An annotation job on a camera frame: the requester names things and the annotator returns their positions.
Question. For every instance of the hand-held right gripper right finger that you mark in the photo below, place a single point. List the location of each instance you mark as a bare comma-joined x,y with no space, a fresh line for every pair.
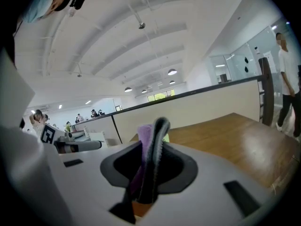
207,208

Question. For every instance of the dark wooden post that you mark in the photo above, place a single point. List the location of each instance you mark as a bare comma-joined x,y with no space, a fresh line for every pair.
268,91

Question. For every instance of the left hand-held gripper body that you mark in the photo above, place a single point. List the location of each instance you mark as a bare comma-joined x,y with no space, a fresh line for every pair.
48,135

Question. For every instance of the person's blue face mask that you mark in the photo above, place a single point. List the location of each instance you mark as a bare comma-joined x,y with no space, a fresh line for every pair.
40,3

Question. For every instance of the large white partition panel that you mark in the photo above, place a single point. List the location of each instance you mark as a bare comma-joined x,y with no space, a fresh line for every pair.
188,112

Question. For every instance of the large glass window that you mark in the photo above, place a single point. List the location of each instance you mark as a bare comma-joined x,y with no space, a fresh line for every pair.
162,95

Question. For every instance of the purple and grey cloth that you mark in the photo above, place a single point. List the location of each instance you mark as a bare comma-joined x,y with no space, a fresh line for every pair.
150,163

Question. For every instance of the white wooden chair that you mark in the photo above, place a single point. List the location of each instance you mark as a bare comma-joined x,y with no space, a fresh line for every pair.
95,135

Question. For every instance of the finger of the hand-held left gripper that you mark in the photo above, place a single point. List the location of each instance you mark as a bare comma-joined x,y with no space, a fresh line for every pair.
90,145

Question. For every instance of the small white partition panel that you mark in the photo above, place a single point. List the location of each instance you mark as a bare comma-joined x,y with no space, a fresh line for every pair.
101,125

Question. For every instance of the yellow-green plant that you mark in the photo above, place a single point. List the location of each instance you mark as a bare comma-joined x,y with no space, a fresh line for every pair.
68,127

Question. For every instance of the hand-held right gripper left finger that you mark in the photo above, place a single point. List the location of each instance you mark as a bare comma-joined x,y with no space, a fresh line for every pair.
89,192

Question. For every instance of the lime green basket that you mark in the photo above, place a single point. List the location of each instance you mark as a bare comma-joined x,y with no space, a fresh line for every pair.
167,138

